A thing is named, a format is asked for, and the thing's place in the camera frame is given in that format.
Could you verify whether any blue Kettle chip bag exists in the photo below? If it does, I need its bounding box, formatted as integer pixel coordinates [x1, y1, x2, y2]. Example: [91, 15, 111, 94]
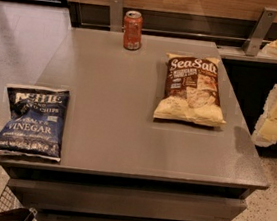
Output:
[0, 85, 70, 162]

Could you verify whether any grey upper drawer front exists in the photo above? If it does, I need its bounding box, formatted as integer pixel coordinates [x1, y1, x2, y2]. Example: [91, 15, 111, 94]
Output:
[8, 179, 247, 221]

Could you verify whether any right metal wall bracket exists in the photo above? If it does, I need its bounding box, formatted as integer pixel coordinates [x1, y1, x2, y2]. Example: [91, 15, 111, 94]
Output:
[242, 7, 277, 57]

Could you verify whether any left metal wall bracket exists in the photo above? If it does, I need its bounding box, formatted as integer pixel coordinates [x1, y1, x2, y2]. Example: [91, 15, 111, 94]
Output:
[109, 0, 124, 33]

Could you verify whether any red coke can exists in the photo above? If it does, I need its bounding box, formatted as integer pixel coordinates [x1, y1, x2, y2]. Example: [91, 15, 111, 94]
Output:
[123, 10, 143, 50]

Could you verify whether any brown sea salt chip bag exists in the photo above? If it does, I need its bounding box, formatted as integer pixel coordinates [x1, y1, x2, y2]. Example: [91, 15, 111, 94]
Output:
[153, 53, 226, 127]

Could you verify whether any metal wall bracket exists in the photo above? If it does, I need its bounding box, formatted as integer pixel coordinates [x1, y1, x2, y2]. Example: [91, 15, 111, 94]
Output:
[242, 7, 277, 57]
[109, 0, 124, 33]

